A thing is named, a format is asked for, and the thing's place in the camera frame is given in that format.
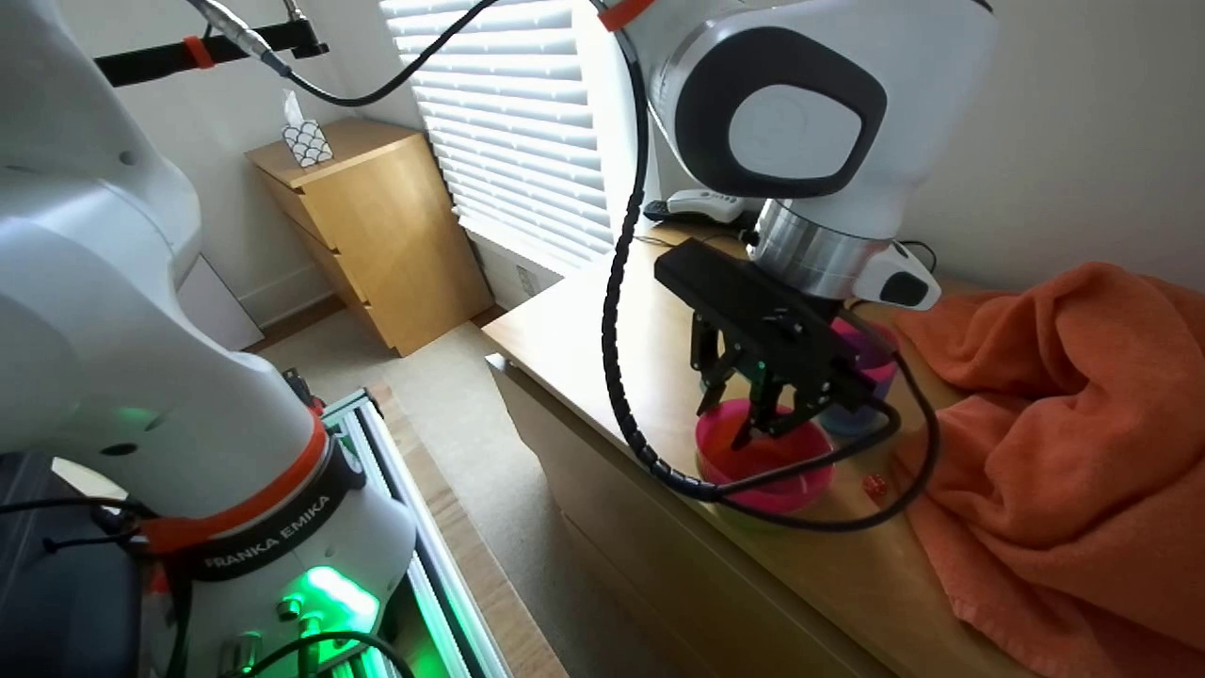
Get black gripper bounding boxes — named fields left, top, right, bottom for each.
left=655, top=243, right=874, bottom=449

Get wooden counter dresser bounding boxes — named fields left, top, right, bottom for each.
left=485, top=226, right=1026, bottom=678

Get colourful plastic cup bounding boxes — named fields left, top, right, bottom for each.
left=820, top=317, right=898, bottom=446

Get orange towel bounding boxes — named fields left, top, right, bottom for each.
left=894, top=263, right=1205, bottom=678

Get white window blinds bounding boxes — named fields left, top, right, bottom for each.
left=382, top=0, right=617, bottom=274

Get light wooden side cabinet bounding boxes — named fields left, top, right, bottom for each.
left=248, top=118, right=494, bottom=353

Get patterned tissue box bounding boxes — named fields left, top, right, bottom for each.
left=282, top=93, right=332, bottom=169

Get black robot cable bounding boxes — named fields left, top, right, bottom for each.
left=186, top=0, right=943, bottom=534

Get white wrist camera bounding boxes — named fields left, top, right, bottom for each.
left=850, top=246, right=943, bottom=310

